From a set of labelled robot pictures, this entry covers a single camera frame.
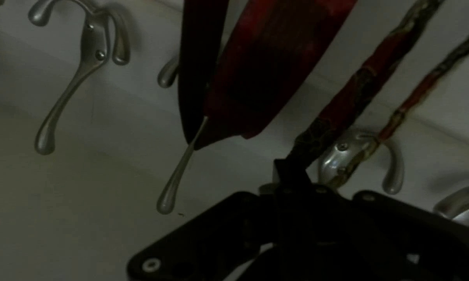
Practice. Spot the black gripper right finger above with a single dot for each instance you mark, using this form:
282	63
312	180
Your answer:
399	244

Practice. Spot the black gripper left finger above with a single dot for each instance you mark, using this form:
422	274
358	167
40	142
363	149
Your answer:
207	235

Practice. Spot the brown patterned bag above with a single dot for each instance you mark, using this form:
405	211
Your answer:
379	57

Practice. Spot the silver triple coat hook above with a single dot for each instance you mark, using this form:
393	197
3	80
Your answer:
337	157
171	192
90	47
464	203

